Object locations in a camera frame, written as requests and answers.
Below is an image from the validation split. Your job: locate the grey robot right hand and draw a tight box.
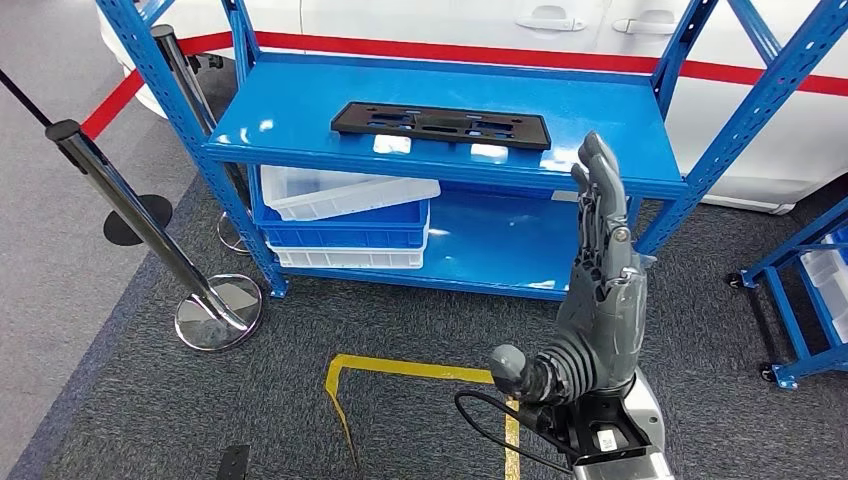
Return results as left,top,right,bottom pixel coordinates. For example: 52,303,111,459
490,131,649,407

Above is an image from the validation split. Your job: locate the black plastic frame part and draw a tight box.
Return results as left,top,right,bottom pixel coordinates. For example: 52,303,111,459
329,101,553,152

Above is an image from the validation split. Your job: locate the blue metal shelf rack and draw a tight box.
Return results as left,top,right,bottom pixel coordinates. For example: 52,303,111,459
95,0,848,303

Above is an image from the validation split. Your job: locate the blue wheeled cart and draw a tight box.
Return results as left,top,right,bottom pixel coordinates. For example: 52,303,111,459
725,195,848,392

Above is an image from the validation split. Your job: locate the yellow floor tape outline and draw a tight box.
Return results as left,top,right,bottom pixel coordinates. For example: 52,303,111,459
323,353,523,480

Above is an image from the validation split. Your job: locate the long red barrier belt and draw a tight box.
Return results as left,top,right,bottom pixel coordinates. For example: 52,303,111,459
177,29,848,99

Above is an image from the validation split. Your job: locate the white car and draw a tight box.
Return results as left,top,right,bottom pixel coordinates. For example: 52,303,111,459
97,0,848,215

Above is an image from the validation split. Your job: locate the chrome barrier stanchion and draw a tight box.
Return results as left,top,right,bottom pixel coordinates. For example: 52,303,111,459
44,119,264,352
150,24,256,256

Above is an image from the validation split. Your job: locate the short red barrier belt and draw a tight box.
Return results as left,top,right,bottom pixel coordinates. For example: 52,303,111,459
81,68,146,142

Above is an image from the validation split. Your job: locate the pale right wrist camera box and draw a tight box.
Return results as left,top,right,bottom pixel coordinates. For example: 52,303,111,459
570,427,674,480

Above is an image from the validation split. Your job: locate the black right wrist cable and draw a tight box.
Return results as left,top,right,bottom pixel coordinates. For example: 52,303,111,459
453,389,578,476

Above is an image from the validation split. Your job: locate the white car door handle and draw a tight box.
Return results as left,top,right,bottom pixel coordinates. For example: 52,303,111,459
514,5,588,33
612,9,678,36

